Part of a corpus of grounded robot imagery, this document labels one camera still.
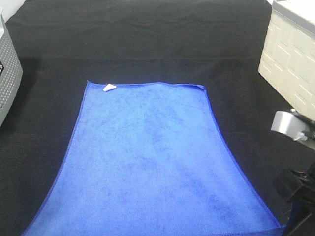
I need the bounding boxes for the blue microfibre towel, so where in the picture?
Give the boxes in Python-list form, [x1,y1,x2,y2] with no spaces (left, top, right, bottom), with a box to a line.
[24,82,284,236]

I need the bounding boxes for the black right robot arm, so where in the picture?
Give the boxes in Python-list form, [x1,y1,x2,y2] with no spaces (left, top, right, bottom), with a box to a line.
[273,164,315,236]

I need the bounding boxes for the black table cloth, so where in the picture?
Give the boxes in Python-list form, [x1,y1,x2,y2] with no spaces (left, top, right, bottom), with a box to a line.
[0,0,315,236]

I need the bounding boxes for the white slotted storage box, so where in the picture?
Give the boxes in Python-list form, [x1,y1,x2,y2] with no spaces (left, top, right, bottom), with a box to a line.
[258,0,315,119]

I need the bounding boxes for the grey perforated basket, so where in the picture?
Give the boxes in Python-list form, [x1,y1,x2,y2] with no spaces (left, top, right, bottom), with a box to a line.
[0,16,23,123]

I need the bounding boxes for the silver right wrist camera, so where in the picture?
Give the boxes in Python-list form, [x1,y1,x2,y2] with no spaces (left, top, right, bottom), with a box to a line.
[271,108,315,141]

